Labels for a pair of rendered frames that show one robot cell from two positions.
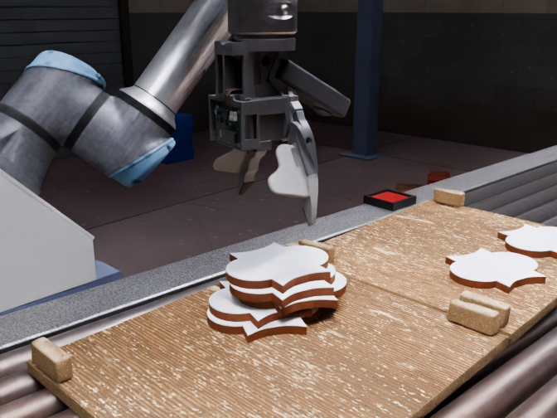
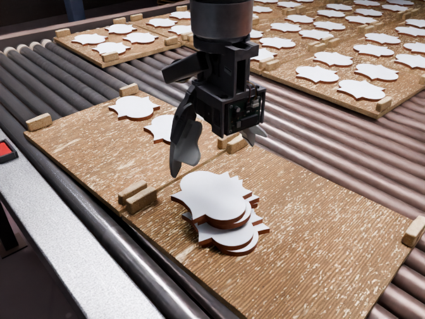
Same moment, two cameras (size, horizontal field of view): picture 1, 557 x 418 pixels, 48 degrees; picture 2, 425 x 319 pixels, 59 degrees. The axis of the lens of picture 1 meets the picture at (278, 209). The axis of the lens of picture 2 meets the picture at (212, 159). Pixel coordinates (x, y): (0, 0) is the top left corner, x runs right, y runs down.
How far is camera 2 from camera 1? 0.87 m
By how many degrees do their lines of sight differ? 80
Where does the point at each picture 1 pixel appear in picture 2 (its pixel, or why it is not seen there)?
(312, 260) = (210, 178)
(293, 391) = (315, 212)
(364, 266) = (152, 176)
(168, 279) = (125, 307)
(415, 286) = not seen: hidden behind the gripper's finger
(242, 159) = (186, 146)
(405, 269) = (160, 159)
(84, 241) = not seen: outside the picture
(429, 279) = not seen: hidden behind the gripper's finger
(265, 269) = (227, 199)
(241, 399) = (330, 233)
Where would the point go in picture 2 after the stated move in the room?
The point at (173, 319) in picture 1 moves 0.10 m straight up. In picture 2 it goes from (238, 278) to (241, 230)
